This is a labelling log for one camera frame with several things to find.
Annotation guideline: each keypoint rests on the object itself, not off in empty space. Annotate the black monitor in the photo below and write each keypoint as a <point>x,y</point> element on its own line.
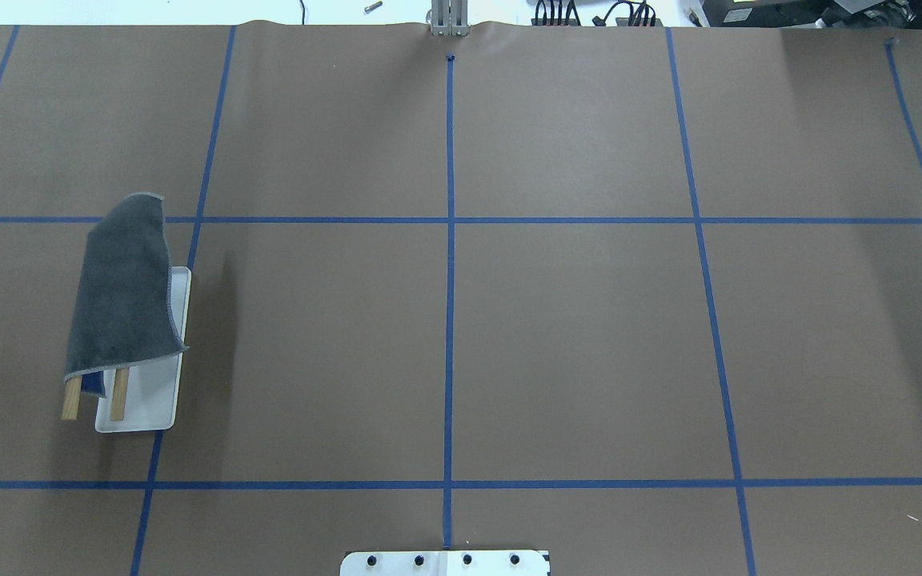
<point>823,14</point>

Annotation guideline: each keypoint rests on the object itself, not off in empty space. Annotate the white wooden towel rack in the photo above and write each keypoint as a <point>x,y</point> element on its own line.
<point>137,398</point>

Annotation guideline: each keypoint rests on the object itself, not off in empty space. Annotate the aluminium frame post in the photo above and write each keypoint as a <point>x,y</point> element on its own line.
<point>449,18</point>

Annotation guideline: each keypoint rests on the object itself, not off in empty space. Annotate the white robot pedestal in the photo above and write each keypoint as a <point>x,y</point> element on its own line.
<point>447,562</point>

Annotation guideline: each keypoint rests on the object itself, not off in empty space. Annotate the grey and blue towel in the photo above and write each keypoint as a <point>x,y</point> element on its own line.
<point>123,314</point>

